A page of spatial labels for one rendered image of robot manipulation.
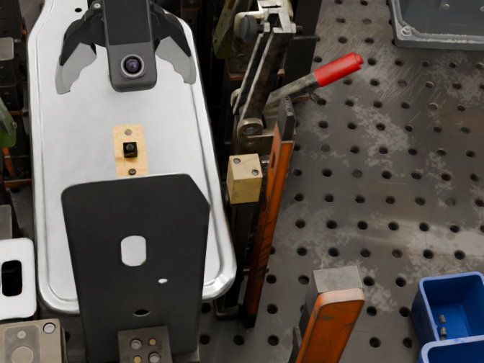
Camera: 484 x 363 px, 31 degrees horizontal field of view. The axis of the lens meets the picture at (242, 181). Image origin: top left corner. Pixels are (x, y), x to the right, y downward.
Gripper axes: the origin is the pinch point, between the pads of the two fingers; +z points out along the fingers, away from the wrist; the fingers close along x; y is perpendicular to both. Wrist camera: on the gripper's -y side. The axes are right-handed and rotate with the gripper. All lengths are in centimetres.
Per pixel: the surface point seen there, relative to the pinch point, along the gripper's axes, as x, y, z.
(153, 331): 0.1, -27.4, 3.6
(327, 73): -22.6, -0.7, -1.6
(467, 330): -47, -16, 41
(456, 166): -55, 13, 41
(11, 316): 14.6, -20.1, 11.4
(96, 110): 3.7, 7.1, 11.1
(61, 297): 9.3, -18.5, 11.4
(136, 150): -0.7, -0.5, 10.0
